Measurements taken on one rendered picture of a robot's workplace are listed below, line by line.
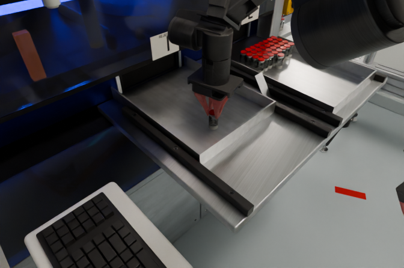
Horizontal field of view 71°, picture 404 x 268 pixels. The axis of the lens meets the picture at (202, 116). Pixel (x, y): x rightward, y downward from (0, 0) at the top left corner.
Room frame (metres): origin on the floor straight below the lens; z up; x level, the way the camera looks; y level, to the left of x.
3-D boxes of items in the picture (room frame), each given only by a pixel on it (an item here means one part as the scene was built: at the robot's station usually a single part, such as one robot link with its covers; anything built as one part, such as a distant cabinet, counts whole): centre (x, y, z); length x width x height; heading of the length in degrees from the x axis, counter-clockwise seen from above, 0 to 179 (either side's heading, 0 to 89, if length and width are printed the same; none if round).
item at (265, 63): (0.82, -0.23, 0.91); 0.18 x 0.02 x 0.05; 133
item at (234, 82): (0.51, -0.03, 1.03); 0.10 x 0.07 x 0.07; 58
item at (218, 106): (0.51, -0.02, 0.96); 0.07 x 0.07 x 0.09; 58
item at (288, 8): (1.09, -0.31, 1.00); 0.08 x 0.07 x 0.07; 44
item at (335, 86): (0.75, -0.29, 0.90); 0.34 x 0.26 x 0.04; 43
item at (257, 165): (0.67, -0.14, 0.87); 0.70 x 0.48 x 0.02; 134
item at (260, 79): (0.61, -0.20, 0.91); 0.14 x 0.03 x 0.06; 45
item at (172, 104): (0.60, 0.03, 0.90); 0.34 x 0.26 x 0.04; 44
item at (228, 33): (0.51, -0.02, 1.09); 0.07 x 0.06 x 0.07; 56
